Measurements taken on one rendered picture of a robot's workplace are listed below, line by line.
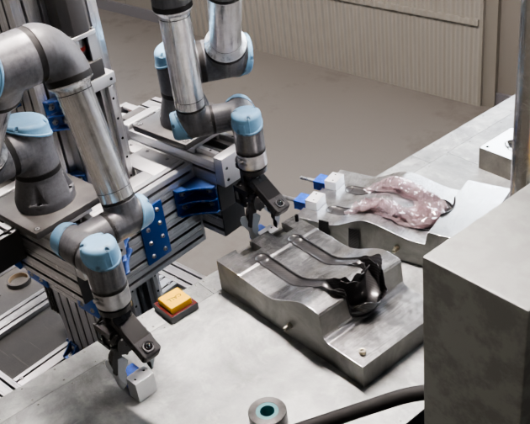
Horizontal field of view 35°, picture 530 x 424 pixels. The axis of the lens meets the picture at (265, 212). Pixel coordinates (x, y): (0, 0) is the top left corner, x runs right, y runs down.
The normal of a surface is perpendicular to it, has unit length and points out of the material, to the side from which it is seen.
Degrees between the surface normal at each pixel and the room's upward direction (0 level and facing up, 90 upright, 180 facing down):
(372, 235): 90
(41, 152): 90
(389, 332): 0
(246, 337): 0
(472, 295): 90
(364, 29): 90
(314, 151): 0
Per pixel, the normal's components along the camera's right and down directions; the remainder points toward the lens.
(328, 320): 0.63, 0.28
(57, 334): -0.11, -0.83
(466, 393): -0.76, 0.43
